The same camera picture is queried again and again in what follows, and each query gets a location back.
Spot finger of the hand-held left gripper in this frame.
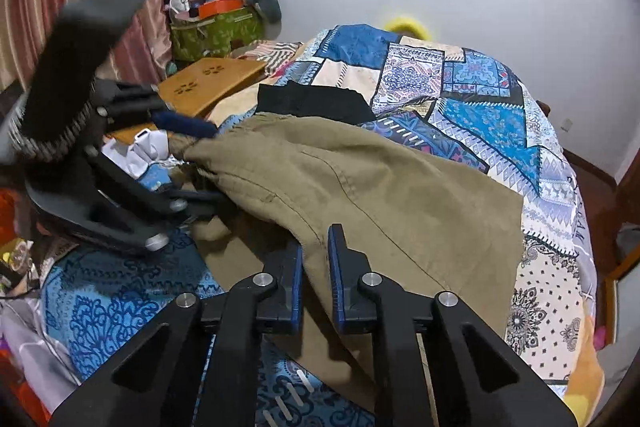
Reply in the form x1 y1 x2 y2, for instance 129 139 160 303
82 146 226 230
94 77 219 140

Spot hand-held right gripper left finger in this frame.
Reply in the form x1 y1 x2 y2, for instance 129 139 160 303
50 241 304 427

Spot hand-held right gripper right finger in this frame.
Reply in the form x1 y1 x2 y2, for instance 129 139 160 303
327 223 580 427

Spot khaki pants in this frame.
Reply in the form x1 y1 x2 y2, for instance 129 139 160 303
170 112 526 414

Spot wooden lap desk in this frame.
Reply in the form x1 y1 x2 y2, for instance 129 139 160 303
106 58 269 146

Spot white cloth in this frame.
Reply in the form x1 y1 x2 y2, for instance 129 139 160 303
101 128 172 180

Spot green patterned bag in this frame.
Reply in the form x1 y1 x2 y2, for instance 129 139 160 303
170 9 266 62

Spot orange box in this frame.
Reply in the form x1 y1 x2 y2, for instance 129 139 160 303
198 0 246 20

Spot black cloth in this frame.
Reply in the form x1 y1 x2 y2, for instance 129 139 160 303
256 82 377 126

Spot heap of mixed clothes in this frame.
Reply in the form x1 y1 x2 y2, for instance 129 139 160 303
0 187 83 414

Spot blue patchwork blanket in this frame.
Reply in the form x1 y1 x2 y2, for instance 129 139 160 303
40 24 607 427

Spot yellow round object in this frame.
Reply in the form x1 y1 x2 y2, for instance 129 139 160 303
385 14 431 40

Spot wooden bed frame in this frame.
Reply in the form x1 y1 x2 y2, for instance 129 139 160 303
539 101 640 348

